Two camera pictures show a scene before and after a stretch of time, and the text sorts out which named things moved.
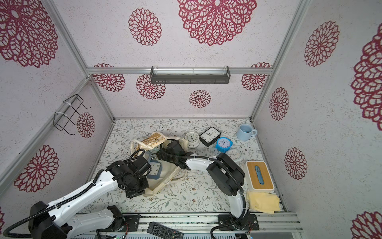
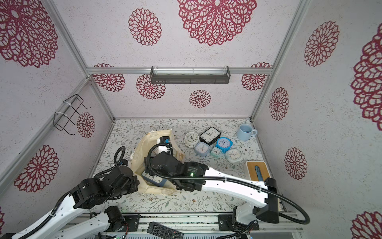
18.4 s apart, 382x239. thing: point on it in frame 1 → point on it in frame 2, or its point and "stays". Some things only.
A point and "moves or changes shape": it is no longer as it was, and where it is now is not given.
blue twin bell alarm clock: x=224 y=144 stays
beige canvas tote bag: x=170 y=172 moves or changes shape
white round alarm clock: x=235 y=154 stays
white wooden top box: x=257 y=178 stays
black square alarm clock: x=210 y=136 stays
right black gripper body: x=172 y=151 → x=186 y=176
